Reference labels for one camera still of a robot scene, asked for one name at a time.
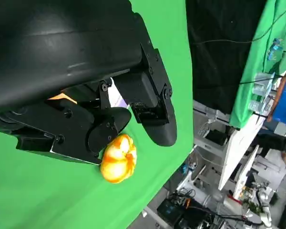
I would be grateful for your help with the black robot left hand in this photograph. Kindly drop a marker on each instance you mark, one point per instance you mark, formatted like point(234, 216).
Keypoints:
point(62, 47)

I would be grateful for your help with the lilac plate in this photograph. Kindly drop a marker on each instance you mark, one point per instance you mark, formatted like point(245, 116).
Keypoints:
point(116, 95)

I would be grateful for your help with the black backdrop curtain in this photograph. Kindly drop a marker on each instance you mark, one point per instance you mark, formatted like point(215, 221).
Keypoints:
point(217, 71)

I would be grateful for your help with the green cloth on neighbouring table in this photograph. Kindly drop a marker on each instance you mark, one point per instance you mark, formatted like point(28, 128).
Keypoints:
point(252, 59)

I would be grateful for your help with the black electronics box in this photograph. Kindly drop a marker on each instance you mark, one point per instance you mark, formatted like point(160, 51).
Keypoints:
point(169, 210)

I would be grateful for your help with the white desk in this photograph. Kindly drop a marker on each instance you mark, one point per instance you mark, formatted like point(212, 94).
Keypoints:
point(238, 148)

